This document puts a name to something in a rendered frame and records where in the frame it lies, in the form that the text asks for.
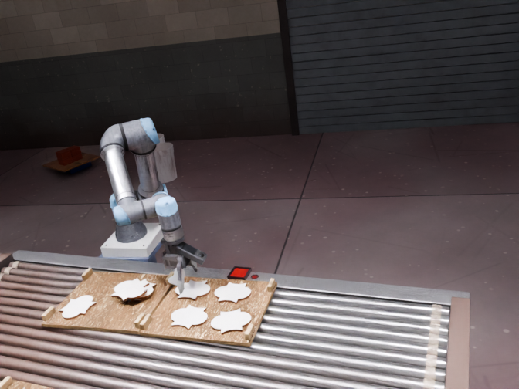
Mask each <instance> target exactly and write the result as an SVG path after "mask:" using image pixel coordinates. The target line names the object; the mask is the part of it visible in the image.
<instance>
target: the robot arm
mask: <svg viewBox="0 0 519 389"><path fill-rule="evenodd" d="M159 143H160V140H159V138H158V134H157V131H156V130H155V127H154V124H153V121H152V119H151V118H143V119H142V118H141V119H139V120H132V121H129V122H125V123H118V124H115V125H113V126H111V127H109V128H108V129H107V130H106V131H105V133H104V134H103V136H102V138H101V141H100V156H101V158H102V159H103V160H104V161H105V164H106V166H107V171H108V174H109V178H110V183H111V186H112V188H113V192H114V193H113V194H112V195H111V196H110V207H111V208H112V212H113V214H114V220H115V222H116V232H115V236H116V240H117V241H118V242H120V243H131V242H136V241H138V240H140V239H142V238H143V237H145V236H146V234H147V233H148V231H147V228H146V226H145V225H144V223H143V222H142V221H143V220H145V219H149V218H154V217H158V219H159V222H160V226H161V230H162V234H163V236H164V237H163V239H162V240H161V244H164V246H165V253H164V252H163V256H162V259H163V263H164V266H165V268H166V269H175V268H177V269H176V270H175V271H174V275H173V276H172V277H170V278H169V279H168V282H169V283H171V284H173V285H175V286H178V291H179V293H180V294H182V292H183V291H184V289H185V288H184V283H185V282H184V278H185V271H184V269H183V268H186V266H187V265H188V266H191V267H192V268H193V269H194V271H195V272H197V271H198V267H197V263H198V264H200V265H202V264H203V262H204V261H205V259H206V257H207V254H206V253H204V252H202V251H200V250H198V249H196V248H194V247H193V246H191V245H189V244H187V243H185V242H183V241H184V240H185V237H184V232H183V228H182V224H181V219H180V216H179V213H178V205H177V203H176V201H175V199H174V198H173V197H171V196H170V195H169V194H168V192H167V188H166V186H165V184H162V183H161V182H160V181H159V180H158V172H157V167H156V162H155V157H154V150H155V149H156V144H159ZM125 151H130V152H131V153H132V154H134V157H135V161H136V165H137V172H138V176H139V180H140V185H139V186H138V190H135V191H134V189H133V186H132V183H131V179H130V176H129V173H128V170H127V165H126V163H125V160H124V153H125Z"/></svg>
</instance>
